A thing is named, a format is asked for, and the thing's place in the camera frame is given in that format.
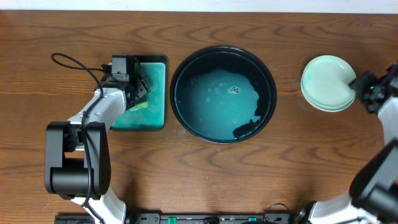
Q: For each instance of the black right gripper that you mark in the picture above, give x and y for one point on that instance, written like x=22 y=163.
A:
x=358 y=84

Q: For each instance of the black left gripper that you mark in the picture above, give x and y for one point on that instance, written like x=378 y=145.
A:
x=137 y=90

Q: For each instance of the green yellow sponge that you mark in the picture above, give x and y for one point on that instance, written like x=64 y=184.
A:
x=139 y=105

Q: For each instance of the mint plate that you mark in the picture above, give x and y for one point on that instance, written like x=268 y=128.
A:
x=330 y=100
x=328 y=71

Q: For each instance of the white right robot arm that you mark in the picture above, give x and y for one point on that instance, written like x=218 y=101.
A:
x=372 y=196

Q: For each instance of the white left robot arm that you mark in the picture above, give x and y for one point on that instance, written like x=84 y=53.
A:
x=77 y=161

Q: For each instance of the black round tray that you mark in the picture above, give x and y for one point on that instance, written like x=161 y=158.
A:
x=223 y=94

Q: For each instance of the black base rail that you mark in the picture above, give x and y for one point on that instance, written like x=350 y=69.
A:
x=155 y=218

